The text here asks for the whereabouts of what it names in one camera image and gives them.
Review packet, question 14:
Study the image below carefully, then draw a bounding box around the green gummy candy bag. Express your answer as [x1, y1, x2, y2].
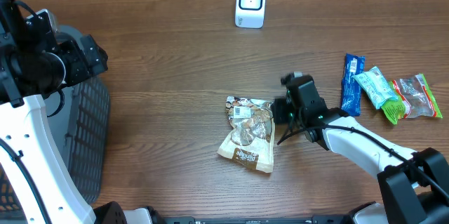
[381, 73, 443, 125]

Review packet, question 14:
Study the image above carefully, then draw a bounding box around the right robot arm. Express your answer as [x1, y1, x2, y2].
[272, 73, 448, 224]

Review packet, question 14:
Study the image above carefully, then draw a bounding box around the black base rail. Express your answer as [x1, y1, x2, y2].
[164, 214, 354, 224]

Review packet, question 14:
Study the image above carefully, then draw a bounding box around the blue cookie packet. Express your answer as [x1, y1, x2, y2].
[341, 53, 365, 117]

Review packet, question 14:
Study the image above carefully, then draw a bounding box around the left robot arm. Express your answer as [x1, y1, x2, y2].
[1, 0, 159, 223]

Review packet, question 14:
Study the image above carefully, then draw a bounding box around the beige mushroom snack bag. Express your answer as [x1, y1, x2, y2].
[217, 96, 275, 173]

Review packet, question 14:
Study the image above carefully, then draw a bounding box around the teal snack packet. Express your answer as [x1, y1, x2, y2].
[352, 66, 398, 110]

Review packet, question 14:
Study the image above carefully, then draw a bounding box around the grey plastic shopping basket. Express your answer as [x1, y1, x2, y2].
[1, 26, 110, 223]

